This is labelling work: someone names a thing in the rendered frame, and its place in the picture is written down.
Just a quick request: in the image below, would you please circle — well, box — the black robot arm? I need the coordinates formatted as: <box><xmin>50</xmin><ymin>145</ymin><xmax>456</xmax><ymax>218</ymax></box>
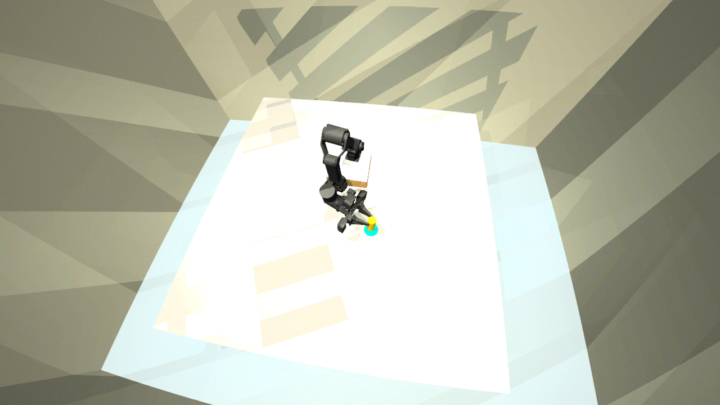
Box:
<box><xmin>319</xmin><ymin>124</ymin><xmax>365</xmax><ymax>212</ymax></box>

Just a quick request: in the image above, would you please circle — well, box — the cyan circle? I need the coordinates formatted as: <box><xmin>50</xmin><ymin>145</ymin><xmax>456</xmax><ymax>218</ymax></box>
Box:
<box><xmin>364</xmin><ymin>225</ymin><xmax>378</xmax><ymax>236</ymax></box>

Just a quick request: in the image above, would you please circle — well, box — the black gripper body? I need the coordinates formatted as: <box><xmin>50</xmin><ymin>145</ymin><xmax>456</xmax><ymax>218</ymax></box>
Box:
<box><xmin>334</xmin><ymin>190</ymin><xmax>367</xmax><ymax>233</ymax></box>

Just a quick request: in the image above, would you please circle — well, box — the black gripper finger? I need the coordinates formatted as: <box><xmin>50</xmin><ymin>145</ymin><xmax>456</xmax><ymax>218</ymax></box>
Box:
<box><xmin>349</xmin><ymin>214</ymin><xmax>370</xmax><ymax>226</ymax></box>
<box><xmin>358</xmin><ymin>200</ymin><xmax>373</xmax><ymax>217</ymax></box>

